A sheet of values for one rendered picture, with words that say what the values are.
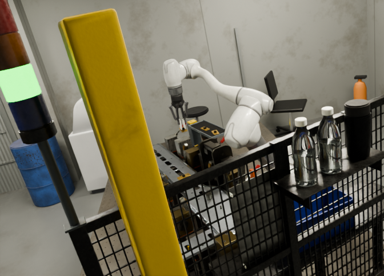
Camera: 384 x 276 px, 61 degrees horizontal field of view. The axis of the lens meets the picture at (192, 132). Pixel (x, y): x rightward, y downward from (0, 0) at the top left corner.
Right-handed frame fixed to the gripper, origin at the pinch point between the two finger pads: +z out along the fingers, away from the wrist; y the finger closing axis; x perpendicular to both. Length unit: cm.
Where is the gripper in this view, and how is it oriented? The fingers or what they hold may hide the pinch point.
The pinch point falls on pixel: (182, 123)
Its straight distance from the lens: 211.6
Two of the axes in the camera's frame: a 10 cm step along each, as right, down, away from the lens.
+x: 3.0, 3.2, -9.0
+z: 1.7, 9.1, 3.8
